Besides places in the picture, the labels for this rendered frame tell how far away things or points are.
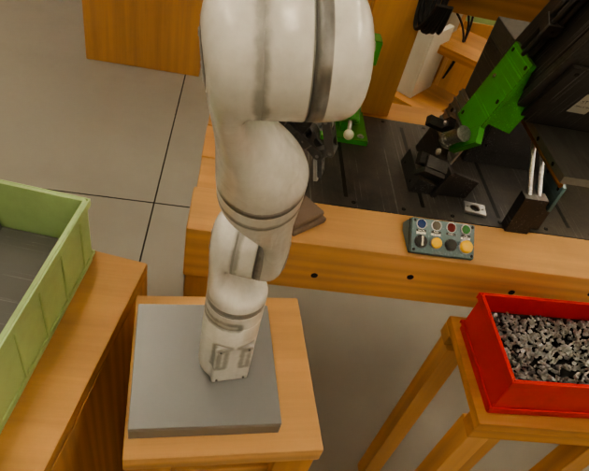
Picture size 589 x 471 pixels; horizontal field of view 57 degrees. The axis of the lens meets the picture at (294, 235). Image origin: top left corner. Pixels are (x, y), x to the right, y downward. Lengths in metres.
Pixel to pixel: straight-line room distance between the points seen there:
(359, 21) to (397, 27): 1.24
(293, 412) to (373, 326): 1.30
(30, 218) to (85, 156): 1.61
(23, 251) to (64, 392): 0.30
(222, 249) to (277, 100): 0.40
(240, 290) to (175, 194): 1.82
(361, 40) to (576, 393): 0.96
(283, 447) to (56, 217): 0.62
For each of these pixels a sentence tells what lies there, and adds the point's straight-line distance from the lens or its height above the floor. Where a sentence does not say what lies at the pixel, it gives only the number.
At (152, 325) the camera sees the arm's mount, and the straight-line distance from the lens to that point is 1.01.
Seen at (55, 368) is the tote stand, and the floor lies 0.79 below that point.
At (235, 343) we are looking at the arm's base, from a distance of 0.86.
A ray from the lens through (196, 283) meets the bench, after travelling 1.28.
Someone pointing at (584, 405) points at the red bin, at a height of 0.85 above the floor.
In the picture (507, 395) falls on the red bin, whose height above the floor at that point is 0.87.
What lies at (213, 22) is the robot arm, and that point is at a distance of 0.34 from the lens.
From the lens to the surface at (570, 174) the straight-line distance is 1.27.
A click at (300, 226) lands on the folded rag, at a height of 0.92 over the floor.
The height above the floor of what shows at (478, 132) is 1.10.
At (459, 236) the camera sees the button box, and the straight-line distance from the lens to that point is 1.27.
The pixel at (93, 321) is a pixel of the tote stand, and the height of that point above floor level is 0.79.
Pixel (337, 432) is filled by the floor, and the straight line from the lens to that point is 1.97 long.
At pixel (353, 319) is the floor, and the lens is 2.24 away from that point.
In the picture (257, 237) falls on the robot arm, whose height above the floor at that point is 1.30.
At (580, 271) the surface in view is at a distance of 1.44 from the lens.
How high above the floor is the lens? 1.71
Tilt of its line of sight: 43 degrees down
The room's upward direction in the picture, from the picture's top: 15 degrees clockwise
